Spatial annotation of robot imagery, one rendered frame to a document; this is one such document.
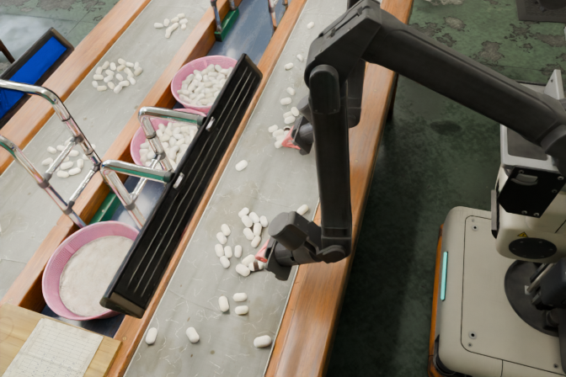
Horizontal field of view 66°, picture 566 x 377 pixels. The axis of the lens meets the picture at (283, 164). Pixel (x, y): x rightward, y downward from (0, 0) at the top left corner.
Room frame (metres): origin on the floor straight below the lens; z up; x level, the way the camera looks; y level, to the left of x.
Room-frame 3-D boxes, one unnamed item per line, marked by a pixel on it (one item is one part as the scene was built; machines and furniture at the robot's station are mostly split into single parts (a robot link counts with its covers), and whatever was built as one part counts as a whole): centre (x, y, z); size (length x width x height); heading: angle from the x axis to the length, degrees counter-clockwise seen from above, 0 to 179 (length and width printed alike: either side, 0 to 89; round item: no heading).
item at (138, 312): (0.57, 0.18, 1.08); 0.62 x 0.08 x 0.07; 156
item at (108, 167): (0.61, 0.25, 0.90); 0.20 x 0.19 x 0.45; 156
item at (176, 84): (1.19, 0.21, 0.72); 0.27 x 0.27 x 0.10
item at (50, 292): (0.53, 0.50, 0.72); 0.27 x 0.27 x 0.10
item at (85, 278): (0.53, 0.50, 0.71); 0.22 x 0.22 x 0.06
